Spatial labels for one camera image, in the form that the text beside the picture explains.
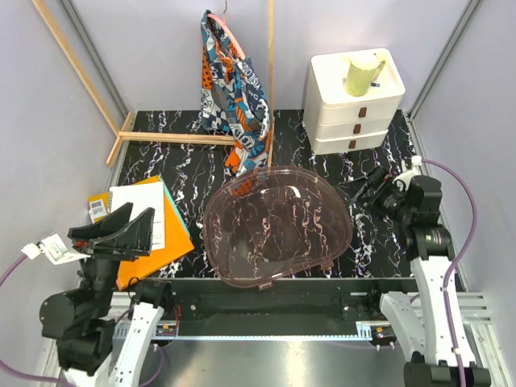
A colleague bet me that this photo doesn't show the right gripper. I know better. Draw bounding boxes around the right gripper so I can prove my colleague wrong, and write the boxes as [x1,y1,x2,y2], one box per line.
[338,164,413,224]

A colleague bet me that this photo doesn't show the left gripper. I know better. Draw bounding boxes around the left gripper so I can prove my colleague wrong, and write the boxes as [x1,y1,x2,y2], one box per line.
[69,200,155,317]

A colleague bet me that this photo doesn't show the colourful patterned shorts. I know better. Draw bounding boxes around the colourful patterned shorts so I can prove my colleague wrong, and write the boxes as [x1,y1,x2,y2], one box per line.
[200,10,271,177]

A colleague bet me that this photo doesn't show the pink clothes hanger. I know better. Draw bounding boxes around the pink clothes hanger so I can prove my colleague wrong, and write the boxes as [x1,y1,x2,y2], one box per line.
[207,1,246,60]

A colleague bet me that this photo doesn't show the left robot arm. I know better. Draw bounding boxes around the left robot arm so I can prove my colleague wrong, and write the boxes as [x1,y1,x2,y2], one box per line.
[40,202,174,386]

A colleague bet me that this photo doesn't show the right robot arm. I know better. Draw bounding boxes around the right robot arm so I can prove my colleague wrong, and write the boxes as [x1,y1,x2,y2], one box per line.
[351,167,492,386]

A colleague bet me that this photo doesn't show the yellow spiral notebook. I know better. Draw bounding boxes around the yellow spiral notebook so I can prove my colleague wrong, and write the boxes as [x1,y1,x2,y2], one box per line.
[88,192,110,223]

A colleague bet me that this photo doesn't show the orange folder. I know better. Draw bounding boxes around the orange folder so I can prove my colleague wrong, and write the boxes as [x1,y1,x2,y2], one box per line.
[119,176,194,286]

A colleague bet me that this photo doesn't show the white three-drawer organizer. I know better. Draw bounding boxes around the white three-drawer organizer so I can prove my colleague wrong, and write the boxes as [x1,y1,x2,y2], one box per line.
[303,48,406,155]

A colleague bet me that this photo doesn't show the wooden clothes rack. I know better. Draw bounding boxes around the wooden clothes rack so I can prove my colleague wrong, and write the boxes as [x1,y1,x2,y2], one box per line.
[31,0,277,169]

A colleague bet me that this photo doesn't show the transparent pink plastic basin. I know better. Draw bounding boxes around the transparent pink plastic basin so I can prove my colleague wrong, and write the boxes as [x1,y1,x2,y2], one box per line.
[202,166,353,289]

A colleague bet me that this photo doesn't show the green mug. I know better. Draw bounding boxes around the green mug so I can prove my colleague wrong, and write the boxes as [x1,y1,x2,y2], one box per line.
[344,52,385,97]

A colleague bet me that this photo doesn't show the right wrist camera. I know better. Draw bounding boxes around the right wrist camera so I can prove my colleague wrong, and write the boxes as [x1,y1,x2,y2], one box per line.
[394,155,422,192]

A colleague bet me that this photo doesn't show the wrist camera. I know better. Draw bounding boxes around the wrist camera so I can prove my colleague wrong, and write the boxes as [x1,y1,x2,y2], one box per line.
[21,233,89,265]
[394,155,422,192]

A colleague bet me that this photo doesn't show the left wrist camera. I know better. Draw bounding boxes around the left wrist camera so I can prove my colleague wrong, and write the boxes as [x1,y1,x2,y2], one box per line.
[21,233,89,265]

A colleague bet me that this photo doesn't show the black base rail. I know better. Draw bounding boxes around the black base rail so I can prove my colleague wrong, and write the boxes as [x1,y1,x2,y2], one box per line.
[167,278,417,339]

